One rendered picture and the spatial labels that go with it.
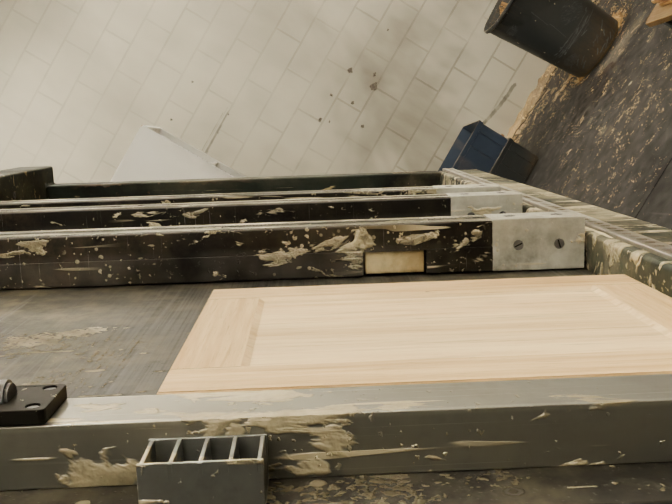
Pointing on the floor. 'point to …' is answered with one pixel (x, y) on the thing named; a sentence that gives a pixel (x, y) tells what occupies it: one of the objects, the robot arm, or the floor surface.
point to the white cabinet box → (167, 159)
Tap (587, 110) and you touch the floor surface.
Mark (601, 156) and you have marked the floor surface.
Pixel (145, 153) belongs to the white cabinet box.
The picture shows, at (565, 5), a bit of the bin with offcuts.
